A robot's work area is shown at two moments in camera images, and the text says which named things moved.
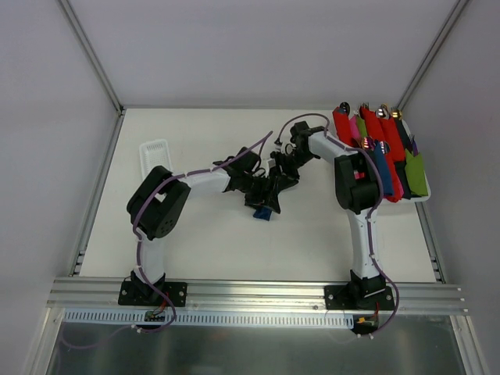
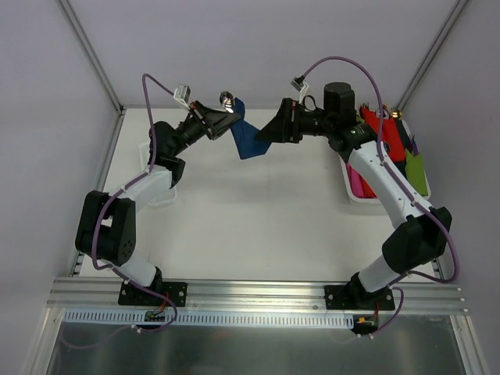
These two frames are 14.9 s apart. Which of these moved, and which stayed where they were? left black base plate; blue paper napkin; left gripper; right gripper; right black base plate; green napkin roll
Moved: left gripper; right gripper; blue paper napkin
Stayed: green napkin roll; right black base plate; left black base plate
